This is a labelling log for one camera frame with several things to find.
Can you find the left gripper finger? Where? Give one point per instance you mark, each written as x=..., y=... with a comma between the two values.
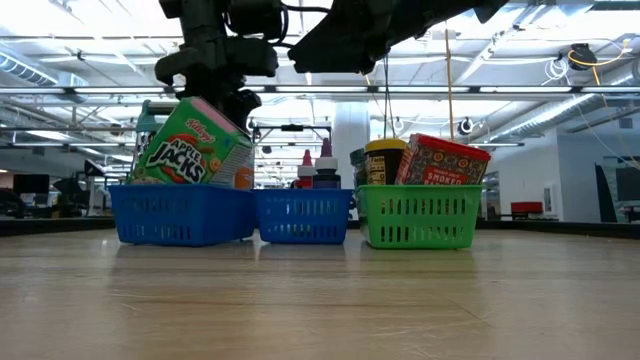
x=245, y=107

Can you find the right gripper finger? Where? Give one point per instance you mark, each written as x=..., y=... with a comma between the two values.
x=345, y=45

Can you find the red food colouring bottle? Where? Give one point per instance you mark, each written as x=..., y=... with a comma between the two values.
x=305, y=175

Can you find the purple food colouring bottle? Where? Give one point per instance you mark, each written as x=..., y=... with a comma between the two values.
x=326, y=177

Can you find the yellow-lid dark jar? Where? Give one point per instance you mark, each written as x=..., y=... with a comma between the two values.
x=382, y=165

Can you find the red smoked paprika tin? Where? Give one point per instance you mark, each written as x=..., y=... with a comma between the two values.
x=440, y=165

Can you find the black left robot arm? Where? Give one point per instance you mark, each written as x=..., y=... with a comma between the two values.
x=200, y=20

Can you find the white round pillar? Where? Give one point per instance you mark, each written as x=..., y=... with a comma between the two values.
x=347, y=130

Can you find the blue plastic basket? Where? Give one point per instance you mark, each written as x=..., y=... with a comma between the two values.
x=300, y=215
x=180, y=215

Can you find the green plastic basket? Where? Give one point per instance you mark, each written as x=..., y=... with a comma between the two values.
x=420, y=220

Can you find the black office chair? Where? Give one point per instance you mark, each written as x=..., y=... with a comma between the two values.
x=67, y=192

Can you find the red seat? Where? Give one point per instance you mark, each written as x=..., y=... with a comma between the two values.
x=526, y=207

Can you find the black upright panel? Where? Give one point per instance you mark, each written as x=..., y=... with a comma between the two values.
x=605, y=195

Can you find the black metal frame stand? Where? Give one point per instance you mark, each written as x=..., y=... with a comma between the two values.
x=291, y=127

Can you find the silver ventilation duct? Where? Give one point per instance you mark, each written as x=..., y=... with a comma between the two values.
x=550, y=117
x=25, y=72

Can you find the black aluminium table frame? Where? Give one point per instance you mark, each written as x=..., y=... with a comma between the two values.
x=50, y=226

